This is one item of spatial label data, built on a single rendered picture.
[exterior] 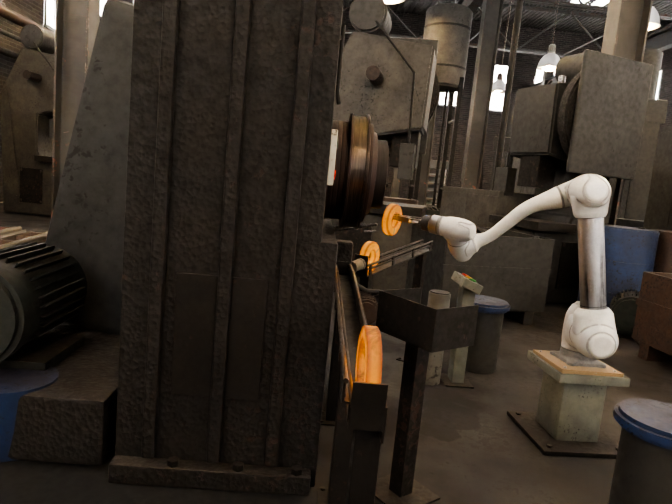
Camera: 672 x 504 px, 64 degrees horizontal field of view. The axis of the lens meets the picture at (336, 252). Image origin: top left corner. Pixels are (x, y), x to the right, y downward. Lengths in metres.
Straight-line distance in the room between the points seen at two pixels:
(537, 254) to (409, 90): 1.78
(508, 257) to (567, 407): 2.17
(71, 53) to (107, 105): 3.69
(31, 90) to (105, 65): 7.36
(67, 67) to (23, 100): 3.81
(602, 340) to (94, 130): 2.34
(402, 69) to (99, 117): 2.98
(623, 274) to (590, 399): 2.76
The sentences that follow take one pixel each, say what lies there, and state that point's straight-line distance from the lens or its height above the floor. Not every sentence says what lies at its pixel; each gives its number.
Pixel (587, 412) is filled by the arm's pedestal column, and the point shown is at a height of 0.16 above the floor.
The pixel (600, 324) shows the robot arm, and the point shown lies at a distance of 2.44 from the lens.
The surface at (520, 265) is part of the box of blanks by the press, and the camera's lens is 4.73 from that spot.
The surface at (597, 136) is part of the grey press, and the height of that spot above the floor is 1.68.
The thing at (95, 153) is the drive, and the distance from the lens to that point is 2.71.
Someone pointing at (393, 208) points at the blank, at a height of 0.96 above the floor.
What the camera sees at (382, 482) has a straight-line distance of 2.15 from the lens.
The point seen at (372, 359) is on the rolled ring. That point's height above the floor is 0.72.
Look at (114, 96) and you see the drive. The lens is 2.70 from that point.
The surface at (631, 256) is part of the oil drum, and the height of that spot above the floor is 0.65.
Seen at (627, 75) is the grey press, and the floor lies 2.27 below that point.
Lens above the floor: 1.09
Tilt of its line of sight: 8 degrees down
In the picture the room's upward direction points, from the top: 5 degrees clockwise
